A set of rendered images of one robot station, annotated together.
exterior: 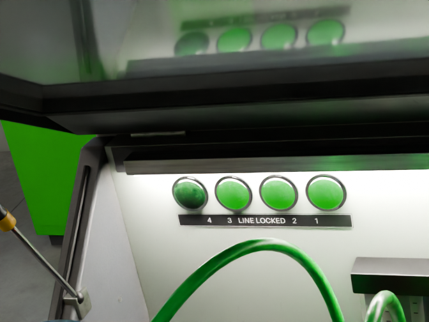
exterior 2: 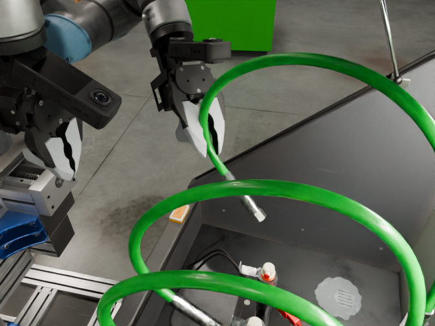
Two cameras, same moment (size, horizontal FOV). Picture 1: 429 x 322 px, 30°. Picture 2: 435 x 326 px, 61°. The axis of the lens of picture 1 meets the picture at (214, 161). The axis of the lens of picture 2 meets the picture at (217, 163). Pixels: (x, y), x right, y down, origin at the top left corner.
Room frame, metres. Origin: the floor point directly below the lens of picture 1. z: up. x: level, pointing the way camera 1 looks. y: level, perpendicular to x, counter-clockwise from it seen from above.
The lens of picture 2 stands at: (0.50, -0.32, 1.59)
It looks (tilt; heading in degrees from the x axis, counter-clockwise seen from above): 40 degrees down; 83
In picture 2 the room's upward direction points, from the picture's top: straight up
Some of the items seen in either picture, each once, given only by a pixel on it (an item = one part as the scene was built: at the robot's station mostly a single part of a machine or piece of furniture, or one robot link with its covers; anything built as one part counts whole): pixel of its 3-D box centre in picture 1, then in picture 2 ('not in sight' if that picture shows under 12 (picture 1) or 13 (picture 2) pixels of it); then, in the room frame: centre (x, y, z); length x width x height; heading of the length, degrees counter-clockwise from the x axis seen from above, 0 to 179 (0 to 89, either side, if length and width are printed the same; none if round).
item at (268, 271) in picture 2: not in sight; (267, 273); (0.60, -0.03, 1.14); 0.02 x 0.02 x 0.03
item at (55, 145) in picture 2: not in sight; (43, 158); (0.31, 0.09, 1.28); 0.06 x 0.03 x 0.09; 155
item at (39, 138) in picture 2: not in sight; (43, 136); (0.33, 0.08, 1.33); 0.05 x 0.02 x 0.09; 65
